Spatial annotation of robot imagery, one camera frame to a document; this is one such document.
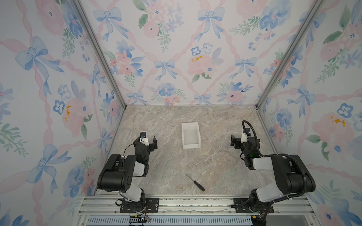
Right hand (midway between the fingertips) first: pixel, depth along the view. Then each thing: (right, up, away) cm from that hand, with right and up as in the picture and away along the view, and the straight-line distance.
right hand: (240, 135), depth 94 cm
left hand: (-61, -1, -2) cm, 61 cm away
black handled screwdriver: (-29, -28, -14) cm, 42 cm away
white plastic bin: (-33, -1, +7) cm, 33 cm away
